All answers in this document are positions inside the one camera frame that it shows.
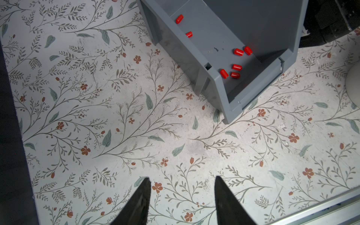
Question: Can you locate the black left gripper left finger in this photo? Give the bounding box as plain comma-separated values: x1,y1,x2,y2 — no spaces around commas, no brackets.
111,177,152,225

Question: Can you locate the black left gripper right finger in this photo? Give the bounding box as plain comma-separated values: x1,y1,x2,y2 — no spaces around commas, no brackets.
214,176,256,225

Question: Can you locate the white dome with screws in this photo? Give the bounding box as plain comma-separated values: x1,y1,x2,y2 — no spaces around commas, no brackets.
345,62,360,108

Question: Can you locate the grey plastic parts bin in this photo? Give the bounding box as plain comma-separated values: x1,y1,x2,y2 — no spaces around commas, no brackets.
137,1,308,124

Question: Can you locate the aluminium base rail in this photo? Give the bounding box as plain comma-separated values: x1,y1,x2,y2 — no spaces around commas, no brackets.
272,187,360,225

